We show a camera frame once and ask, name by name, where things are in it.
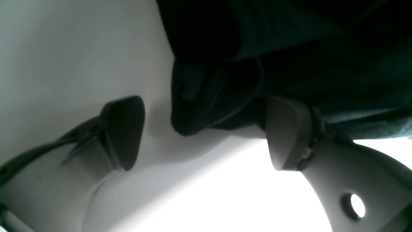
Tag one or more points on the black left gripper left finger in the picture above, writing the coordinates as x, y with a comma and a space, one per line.
49, 188

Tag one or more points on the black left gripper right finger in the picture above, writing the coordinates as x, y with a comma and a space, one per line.
360, 189

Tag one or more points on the black printed t-shirt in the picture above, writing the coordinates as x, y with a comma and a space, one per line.
350, 59

